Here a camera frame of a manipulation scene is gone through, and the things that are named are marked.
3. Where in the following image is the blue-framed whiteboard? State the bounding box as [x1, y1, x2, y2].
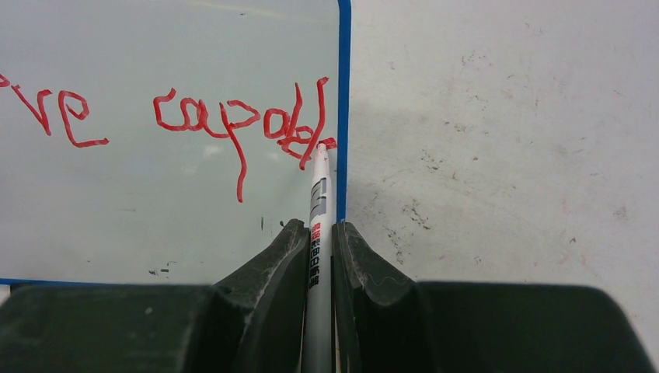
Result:
[1, 1, 352, 284]

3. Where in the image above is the red whiteboard marker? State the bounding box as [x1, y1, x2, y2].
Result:
[301, 143, 335, 372]

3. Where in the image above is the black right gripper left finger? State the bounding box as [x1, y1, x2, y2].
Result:
[1, 219, 309, 372]

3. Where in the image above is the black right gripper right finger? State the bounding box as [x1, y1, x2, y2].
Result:
[332, 222, 654, 372]

